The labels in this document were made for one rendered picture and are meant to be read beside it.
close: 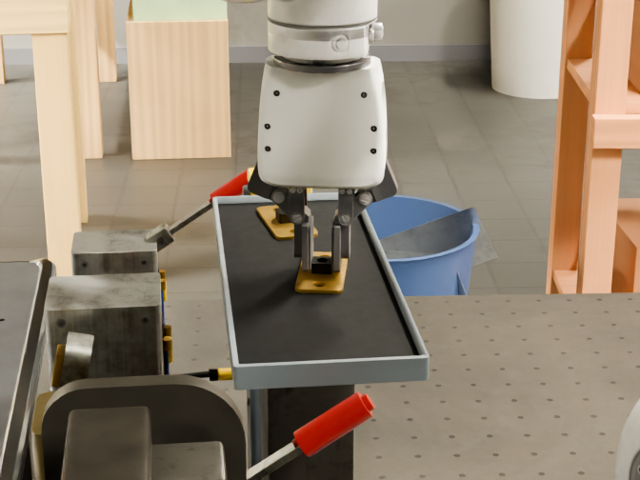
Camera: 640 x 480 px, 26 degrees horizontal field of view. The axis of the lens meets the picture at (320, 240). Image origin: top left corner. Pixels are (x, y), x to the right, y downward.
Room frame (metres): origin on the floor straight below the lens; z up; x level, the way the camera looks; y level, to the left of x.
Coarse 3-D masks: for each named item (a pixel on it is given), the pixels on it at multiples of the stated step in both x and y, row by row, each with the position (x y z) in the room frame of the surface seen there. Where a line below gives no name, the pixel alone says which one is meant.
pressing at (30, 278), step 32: (0, 288) 1.41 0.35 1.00; (32, 288) 1.41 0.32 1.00; (32, 320) 1.31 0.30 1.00; (0, 352) 1.24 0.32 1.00; (32, 352) 1.23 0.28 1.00; (0, 384) 1.17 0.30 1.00; (32, 384) 1.17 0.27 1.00; (0, 416) 1.11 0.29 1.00; (32, 416) 1.13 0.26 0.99; (0, 448) 1.05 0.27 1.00
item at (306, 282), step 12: (324, 252) 1.09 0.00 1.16; (312, 264) 1.05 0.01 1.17; (324, 264) 1.04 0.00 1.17; (300, 276) 1.04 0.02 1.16; (312, 276) 1.04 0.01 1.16; (324, 276) 1.04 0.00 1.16; (336, 276) 1.04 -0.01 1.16; (300, 288) 1.02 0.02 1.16; (312, 288) 1.02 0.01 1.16; (324, 288) 1.02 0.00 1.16; (336, 288) 1.02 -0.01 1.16
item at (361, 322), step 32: (224, 224) 1.17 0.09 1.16; (256, 224) 1.17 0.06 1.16; (320, 224) 1.17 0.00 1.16; (352, 224) 1.17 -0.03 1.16; (256, 256) 1.09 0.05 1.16; (288, 256) 1.09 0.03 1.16; (352, 256) 1.09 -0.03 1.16; (256, 288) 1.02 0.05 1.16; (288, 288) 1.02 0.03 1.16; (352, 288) 1.02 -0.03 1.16; (384, 288) 1.02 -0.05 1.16; (256, 320) 0.96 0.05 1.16; (288, 320) 0.96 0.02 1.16; (320, 320) 0.96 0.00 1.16; (352, 320) 0.96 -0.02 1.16; (384, 320) 0.96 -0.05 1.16; (256, 352) 0.90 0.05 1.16; (288, 352) 0.90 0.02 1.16; (320, 352) 0.90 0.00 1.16; (352, 352) 0.90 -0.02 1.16; (384, 352) 0.90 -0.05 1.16; (416, 352) 0.90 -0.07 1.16
